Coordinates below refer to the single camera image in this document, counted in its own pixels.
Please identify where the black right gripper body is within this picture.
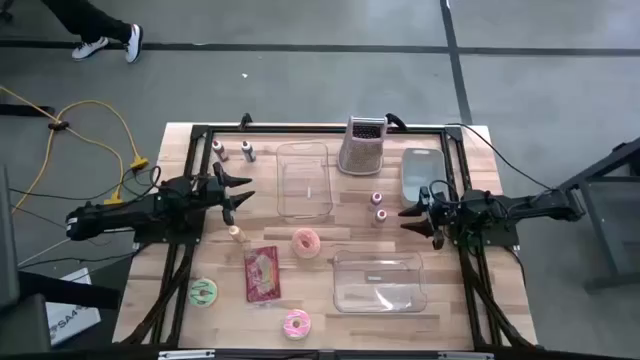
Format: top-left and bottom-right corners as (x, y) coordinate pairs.
(428, 192), (466, 236)

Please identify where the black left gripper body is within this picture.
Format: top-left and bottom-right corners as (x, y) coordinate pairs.
(192, 172), (229, 214)

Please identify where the yellow food colouring bottle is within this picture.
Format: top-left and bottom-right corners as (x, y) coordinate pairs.
(228, 224), (250, 246)

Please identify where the red snack packet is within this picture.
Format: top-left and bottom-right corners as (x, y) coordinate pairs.
(243, 244), (282, 304)

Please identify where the sugar sprinkled toy donut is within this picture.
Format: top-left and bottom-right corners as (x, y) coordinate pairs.
(291, 228), (322, 260)

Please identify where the pink iced toy donut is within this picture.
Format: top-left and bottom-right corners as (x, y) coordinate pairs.
(282, 308), (312, 342)

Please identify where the grey plastic bin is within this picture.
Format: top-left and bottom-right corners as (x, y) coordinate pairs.
(399, 147), (448, 209)

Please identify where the clear plastic bin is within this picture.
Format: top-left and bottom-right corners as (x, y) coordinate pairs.
(275, 141), (335, 219)
(332, 249), (429, 314)

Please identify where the metal box grater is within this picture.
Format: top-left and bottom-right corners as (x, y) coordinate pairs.
(336, 115), (389, 177)

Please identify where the green iced toy donut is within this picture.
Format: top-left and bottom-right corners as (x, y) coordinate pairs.
(188, 277), (219, 309)

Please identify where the black metal table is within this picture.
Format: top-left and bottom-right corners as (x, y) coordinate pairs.
(549, 137), (640, 294)

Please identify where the white shoe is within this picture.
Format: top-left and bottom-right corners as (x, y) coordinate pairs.
(71, 35), (110, 63)
(123, 23), (145, 65)

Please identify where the white printed box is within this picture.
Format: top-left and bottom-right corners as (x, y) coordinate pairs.
(44, 267), (101, 346)

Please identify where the black floor bar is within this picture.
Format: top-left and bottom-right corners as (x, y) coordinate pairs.
(0, 103), (55, 118)

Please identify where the dark grey panel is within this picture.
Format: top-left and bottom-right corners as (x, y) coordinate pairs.
(0, 164), (22, 311)

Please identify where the person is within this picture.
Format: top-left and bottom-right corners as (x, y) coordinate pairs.
(39, 0), (145, 65)

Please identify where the yellow extension cable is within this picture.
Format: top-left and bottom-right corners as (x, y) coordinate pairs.
(0, 84), (151, 214)

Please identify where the black cable connector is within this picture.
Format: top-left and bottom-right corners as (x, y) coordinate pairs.
(384, 112), (409, 132)

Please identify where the silver metal bracket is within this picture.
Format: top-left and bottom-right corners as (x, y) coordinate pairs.
(437, 351), (495, 360)
(157, 349), (216, 360)

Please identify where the white floor cable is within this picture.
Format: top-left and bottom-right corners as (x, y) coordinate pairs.
(18, 238), (72, 266)

